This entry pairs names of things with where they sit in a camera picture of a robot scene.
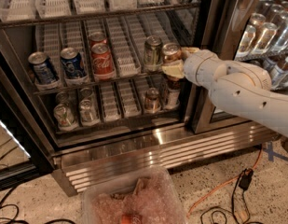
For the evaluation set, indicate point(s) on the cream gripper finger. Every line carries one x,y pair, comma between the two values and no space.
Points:
174,69
188,51

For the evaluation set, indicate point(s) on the orange soda can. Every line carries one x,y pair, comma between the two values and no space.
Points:
171,52

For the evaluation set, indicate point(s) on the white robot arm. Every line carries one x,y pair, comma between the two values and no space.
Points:
240,89

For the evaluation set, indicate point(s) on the green soda can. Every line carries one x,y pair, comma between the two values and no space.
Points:
152,52

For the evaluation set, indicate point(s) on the brown can lower shelf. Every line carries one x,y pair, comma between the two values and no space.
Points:
151,100

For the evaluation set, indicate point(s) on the glass fridge door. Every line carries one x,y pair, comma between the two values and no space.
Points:
220,28

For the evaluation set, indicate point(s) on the red cola can front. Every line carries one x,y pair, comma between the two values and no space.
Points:
102,59

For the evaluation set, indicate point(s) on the red cola can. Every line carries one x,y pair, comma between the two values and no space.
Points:
102,59
96,38

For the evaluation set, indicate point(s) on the steel fridge cabinet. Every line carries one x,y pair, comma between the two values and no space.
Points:
126,137

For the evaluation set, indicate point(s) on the red cola can rear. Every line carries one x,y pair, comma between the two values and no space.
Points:
96,38

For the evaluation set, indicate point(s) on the silver can rear right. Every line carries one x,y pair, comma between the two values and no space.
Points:
87,93

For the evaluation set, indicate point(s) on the silver can front right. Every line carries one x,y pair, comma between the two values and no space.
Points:
87,112

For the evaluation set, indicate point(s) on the dark blue pepsi can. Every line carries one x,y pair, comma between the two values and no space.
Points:
72,63

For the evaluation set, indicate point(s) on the silver can rear left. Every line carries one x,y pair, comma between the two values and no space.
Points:
62,98

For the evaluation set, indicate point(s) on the silver green can front left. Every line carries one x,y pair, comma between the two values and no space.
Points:
64,116

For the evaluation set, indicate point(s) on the light blue soda can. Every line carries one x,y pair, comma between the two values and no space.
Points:
43,68

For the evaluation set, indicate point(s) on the red can in bin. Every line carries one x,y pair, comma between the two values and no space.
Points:
131,219

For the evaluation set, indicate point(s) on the brown bottle white cap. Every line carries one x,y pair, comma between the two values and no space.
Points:
172,94

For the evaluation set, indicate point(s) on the blue tape cross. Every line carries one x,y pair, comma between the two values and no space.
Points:
272,152

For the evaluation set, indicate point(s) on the black power adapter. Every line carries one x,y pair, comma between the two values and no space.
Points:
246,179

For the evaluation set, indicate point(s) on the clear plastic bin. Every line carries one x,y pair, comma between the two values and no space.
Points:
148,193

